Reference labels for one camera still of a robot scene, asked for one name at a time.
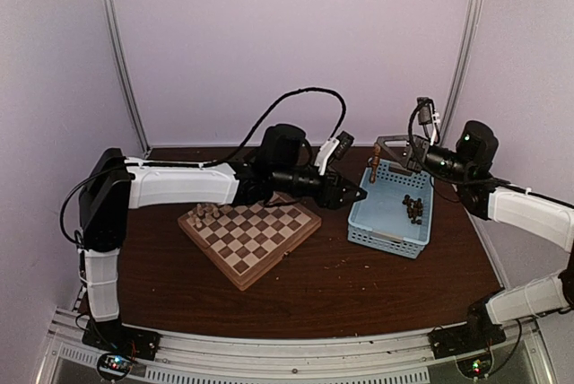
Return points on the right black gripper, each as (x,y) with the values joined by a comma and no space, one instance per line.
(413,143)

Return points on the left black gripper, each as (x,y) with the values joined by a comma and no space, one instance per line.
(331,198)

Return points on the dark wooden chess piece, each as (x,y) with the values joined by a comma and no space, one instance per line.
(374,162)

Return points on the light blue plastic basket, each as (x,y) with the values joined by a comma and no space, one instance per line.
(380,220)

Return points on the wooden chess board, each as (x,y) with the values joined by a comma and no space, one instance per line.
(250,240)

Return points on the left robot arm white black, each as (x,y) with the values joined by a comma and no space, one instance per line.
(118,184)

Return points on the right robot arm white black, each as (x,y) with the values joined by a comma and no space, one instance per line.
(491,199)

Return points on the pile of dark chess pieces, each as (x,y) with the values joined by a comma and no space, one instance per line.
(414,209)

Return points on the row of white chess pieces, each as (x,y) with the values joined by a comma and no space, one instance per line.
(205,214)

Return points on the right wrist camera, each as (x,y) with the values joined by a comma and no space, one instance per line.
(429,119)

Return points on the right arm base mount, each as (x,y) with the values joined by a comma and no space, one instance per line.
(461,339)

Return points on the right aluminium frame post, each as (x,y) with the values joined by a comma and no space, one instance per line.
(472,19)

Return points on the aluminium frame post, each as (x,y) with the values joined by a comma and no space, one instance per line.
(472,19)
(123,75)

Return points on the front aluminium rail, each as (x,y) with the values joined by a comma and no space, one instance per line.
(394,358)

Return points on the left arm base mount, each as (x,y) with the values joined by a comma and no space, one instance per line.
(114,337)

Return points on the left aluminium frame post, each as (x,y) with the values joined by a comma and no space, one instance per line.
(123,75)

